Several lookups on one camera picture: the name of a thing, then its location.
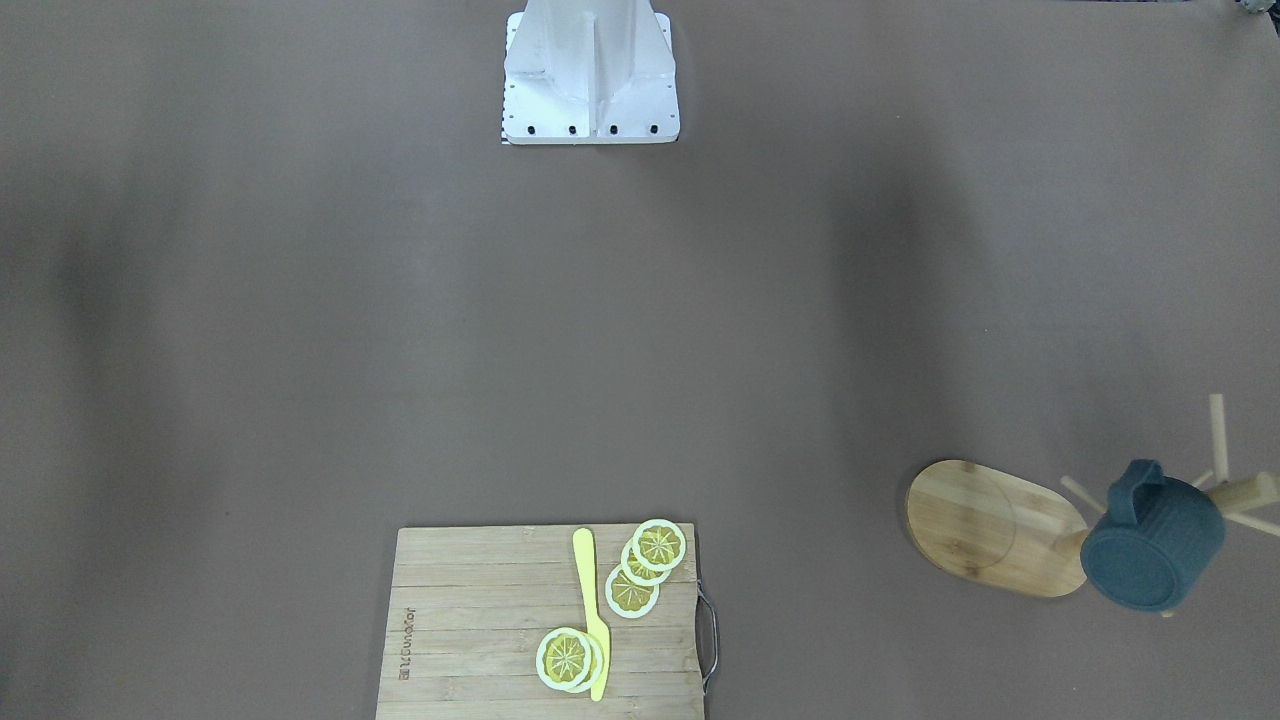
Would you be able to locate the dark teal mug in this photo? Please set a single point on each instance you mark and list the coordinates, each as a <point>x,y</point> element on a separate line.
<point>1154,541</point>

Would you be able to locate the wooden cup rack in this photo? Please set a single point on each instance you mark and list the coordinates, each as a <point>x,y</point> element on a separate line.
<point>995,529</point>

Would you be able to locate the yellow plastic knife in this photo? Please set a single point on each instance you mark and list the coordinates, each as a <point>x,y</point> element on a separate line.
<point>584,553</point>

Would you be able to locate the lemon slice back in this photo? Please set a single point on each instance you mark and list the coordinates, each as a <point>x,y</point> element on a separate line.
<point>636,572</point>

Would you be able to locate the wooden cutting board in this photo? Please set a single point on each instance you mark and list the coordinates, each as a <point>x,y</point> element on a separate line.
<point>468,607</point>

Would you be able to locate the lemon slice under front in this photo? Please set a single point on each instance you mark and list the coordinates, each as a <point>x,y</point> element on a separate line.
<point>598,660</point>

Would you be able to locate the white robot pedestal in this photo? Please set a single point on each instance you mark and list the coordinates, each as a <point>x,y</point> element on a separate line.
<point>589,73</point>

